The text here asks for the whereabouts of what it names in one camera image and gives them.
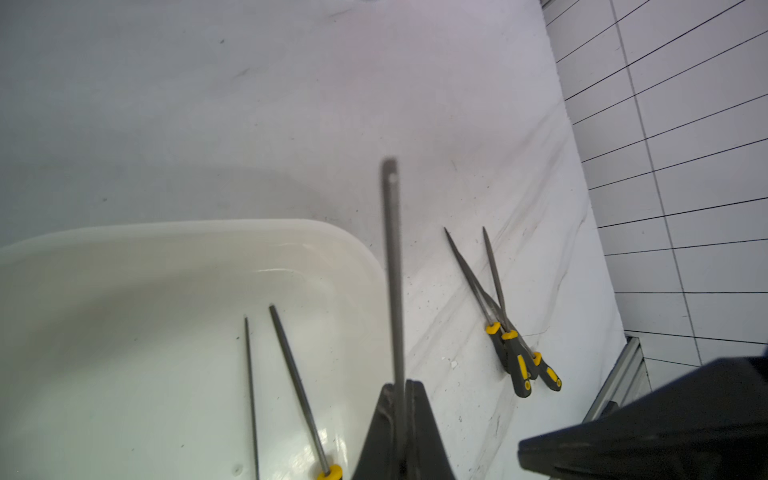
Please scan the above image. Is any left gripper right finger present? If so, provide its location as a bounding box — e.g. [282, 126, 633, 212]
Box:
[404, 380, 455, 480]

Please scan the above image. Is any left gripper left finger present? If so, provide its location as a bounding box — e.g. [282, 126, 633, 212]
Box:
[352, 384, 395, 480]

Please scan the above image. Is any file tool yellow black handle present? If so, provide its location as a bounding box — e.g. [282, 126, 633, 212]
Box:
[244, 317, 260, 480]

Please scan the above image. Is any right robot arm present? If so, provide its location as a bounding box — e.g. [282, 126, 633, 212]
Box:
[518, 356, 767, 479]

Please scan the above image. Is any white plastic storage box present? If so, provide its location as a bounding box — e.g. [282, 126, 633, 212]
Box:
[1, 220, 393, 479]

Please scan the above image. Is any aluminium mounting rail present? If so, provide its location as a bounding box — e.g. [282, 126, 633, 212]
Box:
[583, 337, 652, 423]

